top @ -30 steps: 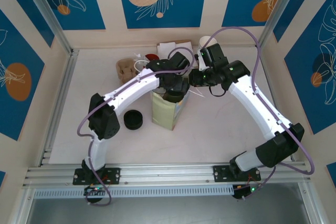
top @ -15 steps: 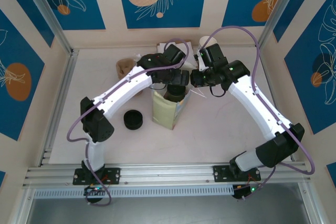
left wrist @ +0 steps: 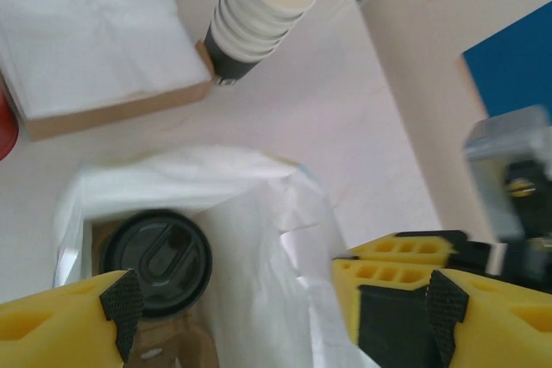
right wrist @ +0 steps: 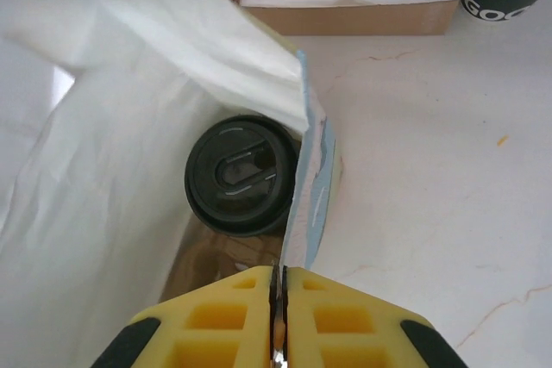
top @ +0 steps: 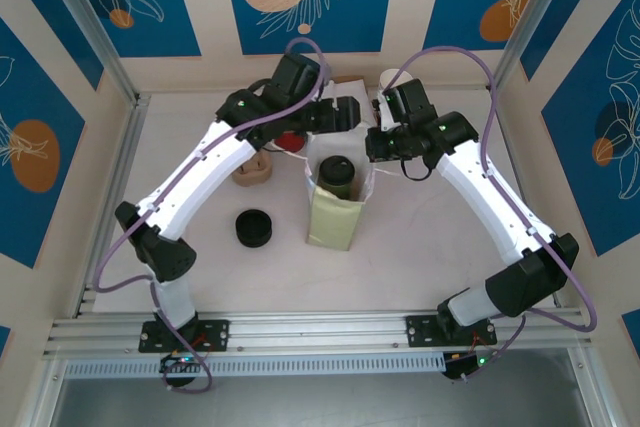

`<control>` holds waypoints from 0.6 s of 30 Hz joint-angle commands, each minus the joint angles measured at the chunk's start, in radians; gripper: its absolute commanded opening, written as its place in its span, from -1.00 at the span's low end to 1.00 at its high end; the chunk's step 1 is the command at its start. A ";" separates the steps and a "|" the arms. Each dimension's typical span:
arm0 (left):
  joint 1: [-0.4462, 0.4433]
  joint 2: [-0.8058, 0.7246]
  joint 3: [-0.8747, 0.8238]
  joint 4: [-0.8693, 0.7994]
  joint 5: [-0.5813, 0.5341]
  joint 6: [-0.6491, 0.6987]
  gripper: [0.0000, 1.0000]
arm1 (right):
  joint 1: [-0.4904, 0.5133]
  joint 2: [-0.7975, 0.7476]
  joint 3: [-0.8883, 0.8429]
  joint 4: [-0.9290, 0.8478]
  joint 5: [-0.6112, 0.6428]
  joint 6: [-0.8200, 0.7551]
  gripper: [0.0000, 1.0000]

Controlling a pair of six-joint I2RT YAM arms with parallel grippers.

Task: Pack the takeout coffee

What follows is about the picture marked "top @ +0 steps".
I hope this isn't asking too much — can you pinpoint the black plastic cup lid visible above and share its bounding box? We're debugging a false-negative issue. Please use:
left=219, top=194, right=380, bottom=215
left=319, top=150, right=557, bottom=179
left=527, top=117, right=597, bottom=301
left=319, top=156, right=357, bottom=187

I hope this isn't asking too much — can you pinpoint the pale green paper bag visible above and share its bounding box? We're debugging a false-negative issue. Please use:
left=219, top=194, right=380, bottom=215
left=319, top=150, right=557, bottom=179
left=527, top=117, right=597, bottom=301
left=272, top=127, right=401, bottom=252

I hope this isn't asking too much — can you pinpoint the white paper napkin stack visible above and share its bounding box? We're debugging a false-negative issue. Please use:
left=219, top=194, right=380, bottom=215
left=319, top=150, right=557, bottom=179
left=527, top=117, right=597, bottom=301
left=327, top=82, right=375, bottom=134

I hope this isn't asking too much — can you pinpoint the stack of paper cups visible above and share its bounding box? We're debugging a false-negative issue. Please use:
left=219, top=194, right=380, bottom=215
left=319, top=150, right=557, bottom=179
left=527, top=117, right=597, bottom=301
left=378, top=68, right=416, bottom=94

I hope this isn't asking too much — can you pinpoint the red cylindrical holder cup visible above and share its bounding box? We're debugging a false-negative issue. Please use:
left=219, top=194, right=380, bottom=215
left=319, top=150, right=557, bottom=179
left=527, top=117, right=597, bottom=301
left=276, top=132, right=307, bottom=154

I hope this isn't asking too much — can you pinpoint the stack of brown pulp carriers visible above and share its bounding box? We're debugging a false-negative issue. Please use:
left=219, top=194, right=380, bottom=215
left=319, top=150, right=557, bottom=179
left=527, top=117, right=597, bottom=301
left=232, top=154, right=275, bottom=188

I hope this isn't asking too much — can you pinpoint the stack of black cup lids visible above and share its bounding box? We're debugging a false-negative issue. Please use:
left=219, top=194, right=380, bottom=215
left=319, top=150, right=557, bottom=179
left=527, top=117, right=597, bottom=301
left=234, top=209, right=275, bottom=248

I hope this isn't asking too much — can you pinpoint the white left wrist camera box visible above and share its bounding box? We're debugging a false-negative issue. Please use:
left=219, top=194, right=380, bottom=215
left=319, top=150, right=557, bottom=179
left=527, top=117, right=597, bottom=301
left=319, top=77, right=344, bottom=114

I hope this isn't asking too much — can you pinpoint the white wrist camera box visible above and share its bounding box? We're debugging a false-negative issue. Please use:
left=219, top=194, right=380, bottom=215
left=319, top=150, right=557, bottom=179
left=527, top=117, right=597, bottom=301
left=319, top=77, right=344, bottom=114
left=374, top=95, right=401, bottom=131

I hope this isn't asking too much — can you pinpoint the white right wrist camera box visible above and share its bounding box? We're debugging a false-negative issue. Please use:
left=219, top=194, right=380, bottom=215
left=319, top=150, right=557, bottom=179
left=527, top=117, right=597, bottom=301
left=374, top=95, right=401, bottom=131

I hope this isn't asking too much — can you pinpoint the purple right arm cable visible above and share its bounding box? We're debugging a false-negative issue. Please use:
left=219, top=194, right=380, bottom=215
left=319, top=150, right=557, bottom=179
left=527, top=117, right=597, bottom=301
left=387, top=45, right=599, bottom=383

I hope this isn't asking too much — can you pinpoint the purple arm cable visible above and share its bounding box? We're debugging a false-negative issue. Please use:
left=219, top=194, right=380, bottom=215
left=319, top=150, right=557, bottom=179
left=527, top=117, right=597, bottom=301
left=93, top=38, right=332, bottom=393
left=387, top=45, right=599, bottom=383

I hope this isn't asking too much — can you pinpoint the aluminium frame post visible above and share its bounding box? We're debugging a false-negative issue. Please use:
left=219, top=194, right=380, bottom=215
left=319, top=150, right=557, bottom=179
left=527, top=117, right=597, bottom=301
left=34, top=0, right=140, bottom=104
left=488, top=0, right=574, bottom=96

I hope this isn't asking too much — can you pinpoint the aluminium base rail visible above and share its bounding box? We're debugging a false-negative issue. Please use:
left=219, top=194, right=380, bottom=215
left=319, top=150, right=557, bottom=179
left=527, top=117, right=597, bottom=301
left=42, top=309, right=596, bottom=361

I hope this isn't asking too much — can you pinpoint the grey slotted cable duct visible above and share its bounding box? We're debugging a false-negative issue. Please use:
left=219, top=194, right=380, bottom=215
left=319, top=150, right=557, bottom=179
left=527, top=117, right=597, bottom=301
left=63, top=352, right=446, bottom=379

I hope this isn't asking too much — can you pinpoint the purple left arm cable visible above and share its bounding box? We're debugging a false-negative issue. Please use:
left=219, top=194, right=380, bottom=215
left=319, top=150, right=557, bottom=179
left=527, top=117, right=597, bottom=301
left=93, top=38, right=332, bottom=393

